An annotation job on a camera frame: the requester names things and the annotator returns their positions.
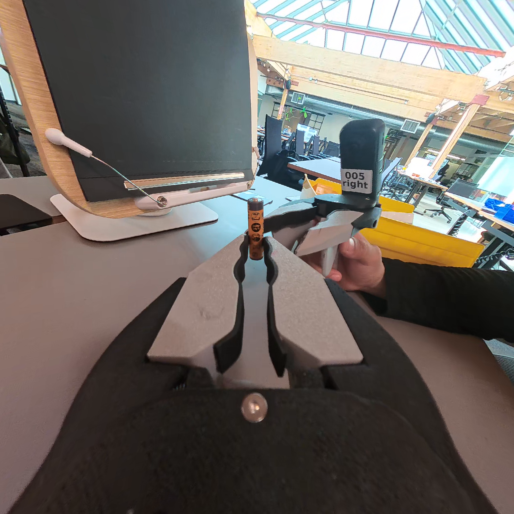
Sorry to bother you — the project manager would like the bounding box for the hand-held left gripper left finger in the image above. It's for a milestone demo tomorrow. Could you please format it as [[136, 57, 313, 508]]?
[[147, 235, 246, 374]]

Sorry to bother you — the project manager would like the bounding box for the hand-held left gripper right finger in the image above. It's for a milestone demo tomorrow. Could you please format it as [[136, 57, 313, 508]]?
[[263, 236, 364, 378]]

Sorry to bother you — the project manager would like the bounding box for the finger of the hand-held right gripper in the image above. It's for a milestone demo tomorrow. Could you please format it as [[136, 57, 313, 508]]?
[[260, 200, 323, 250], [294, 210, 365, 257]]

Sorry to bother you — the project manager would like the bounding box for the orange battery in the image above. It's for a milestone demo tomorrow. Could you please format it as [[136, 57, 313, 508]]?
[[247, 198, 265, 261]]

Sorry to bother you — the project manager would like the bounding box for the yellow plastic bin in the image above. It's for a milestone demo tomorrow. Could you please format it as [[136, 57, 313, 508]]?
[[301, 177, 486, 268]]

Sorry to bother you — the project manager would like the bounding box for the person's right forearm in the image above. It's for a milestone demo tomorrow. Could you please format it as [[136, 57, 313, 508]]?
[[361, 257, 514, 345]]

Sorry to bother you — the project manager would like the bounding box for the person's right hand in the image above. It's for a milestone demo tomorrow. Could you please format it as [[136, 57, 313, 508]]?
[[300, 233, 388, 298]]

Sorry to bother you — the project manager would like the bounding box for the grey background table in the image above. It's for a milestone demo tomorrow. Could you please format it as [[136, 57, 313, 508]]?
[[287, 157, 343, 184]]

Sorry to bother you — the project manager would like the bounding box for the black office chair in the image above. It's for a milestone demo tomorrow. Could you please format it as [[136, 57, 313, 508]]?
[[257, 114, 301, 190]]

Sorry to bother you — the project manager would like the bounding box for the wooden roof beam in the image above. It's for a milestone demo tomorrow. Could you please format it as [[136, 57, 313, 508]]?
[[251, 34, 488, 106]]

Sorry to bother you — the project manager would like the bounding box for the red steel beam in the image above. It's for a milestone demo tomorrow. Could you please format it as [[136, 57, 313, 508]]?
[[256, 12, 507, 59]]

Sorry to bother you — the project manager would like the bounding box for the wooden background desk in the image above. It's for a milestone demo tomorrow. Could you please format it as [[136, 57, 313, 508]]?
[[443, 192, 514, 246]]

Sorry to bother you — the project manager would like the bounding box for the black monitor with wooden edge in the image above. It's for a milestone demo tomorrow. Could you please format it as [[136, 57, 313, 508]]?
[[0, 0, 260, 219]]

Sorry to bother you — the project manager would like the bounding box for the thin retaining wire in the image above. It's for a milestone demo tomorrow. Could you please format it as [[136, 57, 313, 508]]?
[[45, 128, 168, 209]]

